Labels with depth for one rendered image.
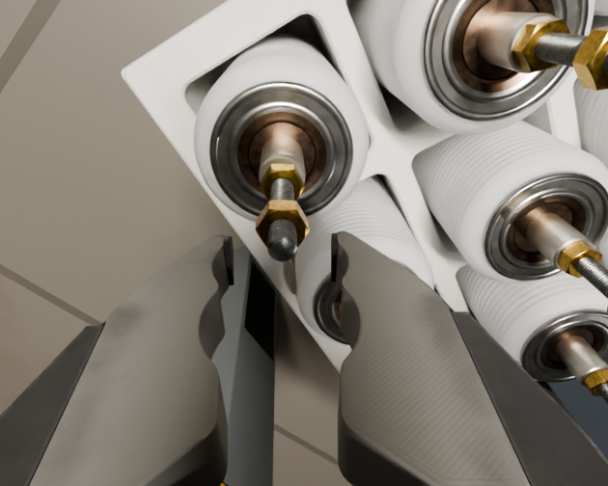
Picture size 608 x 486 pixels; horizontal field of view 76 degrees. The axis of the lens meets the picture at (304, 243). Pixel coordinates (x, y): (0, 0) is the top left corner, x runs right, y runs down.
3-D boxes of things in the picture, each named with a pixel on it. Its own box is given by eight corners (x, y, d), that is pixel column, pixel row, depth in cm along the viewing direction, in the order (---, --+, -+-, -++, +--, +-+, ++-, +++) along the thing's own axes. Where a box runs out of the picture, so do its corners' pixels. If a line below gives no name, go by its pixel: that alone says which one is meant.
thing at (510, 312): (418, 216, 44) (491, 332, 29) (501, 175, 42) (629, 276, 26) (446, 275, 48) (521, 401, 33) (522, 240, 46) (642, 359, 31)
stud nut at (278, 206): (314, 230, 15) (316, 242, 14) (275, 248, 15) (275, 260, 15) (290, 189, 14) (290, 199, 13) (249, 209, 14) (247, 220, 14)
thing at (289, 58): (336, 33, 34) (381, 58, 19) (330, 142, 39) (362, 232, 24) (225, 31, 33) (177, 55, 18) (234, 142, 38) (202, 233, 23)
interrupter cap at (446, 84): (387, 30, 18) (391, 31, 18) (540, -110, 16) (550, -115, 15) (465, 148, 21) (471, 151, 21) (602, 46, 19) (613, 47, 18)
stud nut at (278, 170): (308, 190, 18) (309, 198, 17) (276, 205, 19) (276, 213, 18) (288, 153, 17) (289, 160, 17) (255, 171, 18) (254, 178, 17)
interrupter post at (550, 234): (568, 217, 24) (606, 246, 21) (541, 248, 25) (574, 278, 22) (539, 203, 23) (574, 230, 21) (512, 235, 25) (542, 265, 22)
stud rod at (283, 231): (295, 172, 19) (303, 256, 13) (278, 180, 20) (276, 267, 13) (286, 154, 19) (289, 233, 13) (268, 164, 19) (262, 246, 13)
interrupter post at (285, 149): (304, 131, 20) (308, 152, 18) (304, 175, 22) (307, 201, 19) (259, 131, 20) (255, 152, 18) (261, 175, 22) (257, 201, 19)
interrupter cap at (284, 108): (357, 80, 19) (360, 82, 19) (346, 215, 23) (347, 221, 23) (203, 78, 19) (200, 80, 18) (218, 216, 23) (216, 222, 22)
